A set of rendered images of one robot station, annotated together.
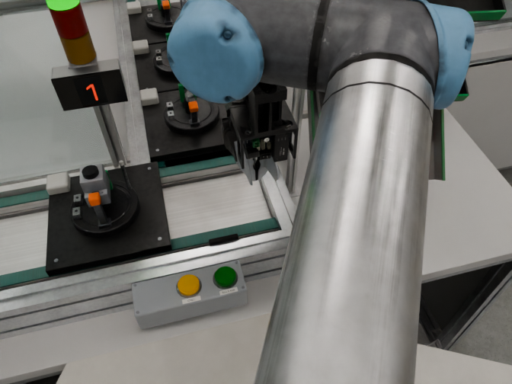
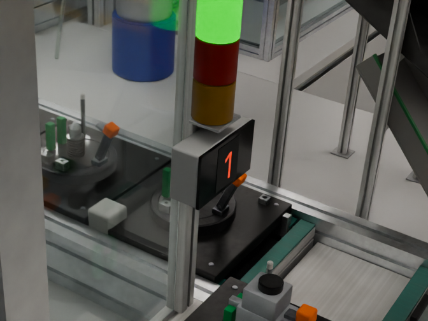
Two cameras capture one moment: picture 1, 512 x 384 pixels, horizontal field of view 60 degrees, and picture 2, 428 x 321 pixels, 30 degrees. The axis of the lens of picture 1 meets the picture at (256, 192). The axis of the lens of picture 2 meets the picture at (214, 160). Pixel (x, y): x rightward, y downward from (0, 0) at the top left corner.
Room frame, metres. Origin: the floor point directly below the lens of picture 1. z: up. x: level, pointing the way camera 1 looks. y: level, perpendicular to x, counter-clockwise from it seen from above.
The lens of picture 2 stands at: (0.11, 0.90, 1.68)
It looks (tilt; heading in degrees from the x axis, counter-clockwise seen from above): 30 degrees down; 315
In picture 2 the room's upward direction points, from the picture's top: 4 degrees clockwise
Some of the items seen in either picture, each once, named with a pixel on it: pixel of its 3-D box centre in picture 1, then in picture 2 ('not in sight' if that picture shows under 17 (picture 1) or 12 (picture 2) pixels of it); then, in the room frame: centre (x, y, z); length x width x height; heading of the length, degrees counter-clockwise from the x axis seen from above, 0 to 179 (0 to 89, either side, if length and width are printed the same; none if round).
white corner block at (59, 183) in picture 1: (59, 185); not in sight; (0.65, 0.43, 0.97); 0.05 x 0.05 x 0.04; 15
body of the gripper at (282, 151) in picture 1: (260, 109); not in sight; (0.43, -0.01, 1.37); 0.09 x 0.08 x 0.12; 15
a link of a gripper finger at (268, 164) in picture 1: (270, 164); not in sight; (0.44, -0.02, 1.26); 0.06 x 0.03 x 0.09; 15
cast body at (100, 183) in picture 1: (94, 178); (261, 300); (0.59, 0.32, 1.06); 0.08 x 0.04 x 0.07; 15
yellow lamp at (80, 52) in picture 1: (78, 44); (213, 97); (0.70, 0.31, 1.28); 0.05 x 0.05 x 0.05
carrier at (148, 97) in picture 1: (190, 103); (193, 188); (0.88, 0.16, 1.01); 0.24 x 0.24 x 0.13; 15
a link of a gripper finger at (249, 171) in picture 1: (248, 168); not in sight; (0.43, 0.01, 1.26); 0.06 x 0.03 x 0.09; 15
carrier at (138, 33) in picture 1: (164, 8); not in sight; (1.36, 0.29, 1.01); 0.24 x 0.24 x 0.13; 15
